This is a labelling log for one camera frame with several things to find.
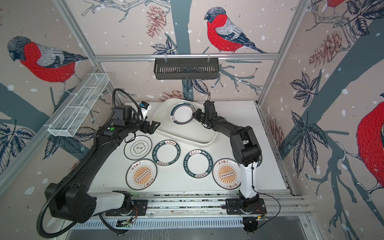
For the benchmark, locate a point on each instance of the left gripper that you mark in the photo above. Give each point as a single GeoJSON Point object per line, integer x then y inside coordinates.
{"type": "Point", "coordinates": [152, 128]}

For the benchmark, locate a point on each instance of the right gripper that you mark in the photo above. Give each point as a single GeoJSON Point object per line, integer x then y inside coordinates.
{"type": "Point", "coordinates": [198, 115]}

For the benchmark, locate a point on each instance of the green red ring plate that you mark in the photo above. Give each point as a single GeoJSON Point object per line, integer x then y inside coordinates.
{"type": "Point", "coordinates": [182, 113]}

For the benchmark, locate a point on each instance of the orange sunburst plate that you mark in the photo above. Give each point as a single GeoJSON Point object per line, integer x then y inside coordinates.
{"type": "Point", "coordinates": [141, 174]}
{"type": "Point", "coordinates": [226, 173]}

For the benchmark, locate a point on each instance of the green rim plate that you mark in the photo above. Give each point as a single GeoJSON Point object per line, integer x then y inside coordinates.
{"type": "Point", "coordinates": [259, 162]}
{"type": "Point", "coordinates": [198, 164]}
{"type": "Point", "coordinates": [166, 153]}

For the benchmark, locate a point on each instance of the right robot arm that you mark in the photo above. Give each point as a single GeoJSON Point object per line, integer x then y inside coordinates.
{"type": "Point", "coordinates": [245, 148]}

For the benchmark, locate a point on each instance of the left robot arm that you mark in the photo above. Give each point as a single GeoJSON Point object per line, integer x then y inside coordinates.
{"type": "Point", "coordinates": [69, 198]}

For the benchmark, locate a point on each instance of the white plastic bin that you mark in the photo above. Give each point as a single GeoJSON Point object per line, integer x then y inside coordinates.
{"type": "Point", "coordinates": [193, 133]}

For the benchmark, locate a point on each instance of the white black line plate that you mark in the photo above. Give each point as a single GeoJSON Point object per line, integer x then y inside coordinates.
{"type": "Point", "coordinates": [138, 149]}

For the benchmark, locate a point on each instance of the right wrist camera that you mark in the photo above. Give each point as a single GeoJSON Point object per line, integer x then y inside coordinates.
{"type": "Point", "coordinates": [209, 107]}

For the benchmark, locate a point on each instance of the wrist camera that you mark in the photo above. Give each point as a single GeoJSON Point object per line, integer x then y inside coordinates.
{"type": "Point", "coordinates": [209, 107]}
{"type": "Point", "coordinates": [144, 107]}

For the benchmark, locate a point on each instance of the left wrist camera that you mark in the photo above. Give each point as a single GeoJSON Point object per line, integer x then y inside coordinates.
{"type": "Point", "coordinates": [144, 107]}

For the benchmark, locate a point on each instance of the black hanging wire basket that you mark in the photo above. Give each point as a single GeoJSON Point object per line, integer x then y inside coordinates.
{"type": "Point", "coordinates": [186, 69]}

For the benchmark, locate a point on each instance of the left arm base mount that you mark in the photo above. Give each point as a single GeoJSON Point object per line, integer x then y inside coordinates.
{"type": "Point", "coordinates": [135, 208]}

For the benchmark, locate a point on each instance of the white mesh wall shelf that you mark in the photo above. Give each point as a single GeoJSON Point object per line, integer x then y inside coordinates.
{"type": "Point", "coordinates": [75, 112]}

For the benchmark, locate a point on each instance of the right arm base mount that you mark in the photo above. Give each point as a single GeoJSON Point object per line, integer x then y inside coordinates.
{"type": "Point", "coordinates": [239, 206]}

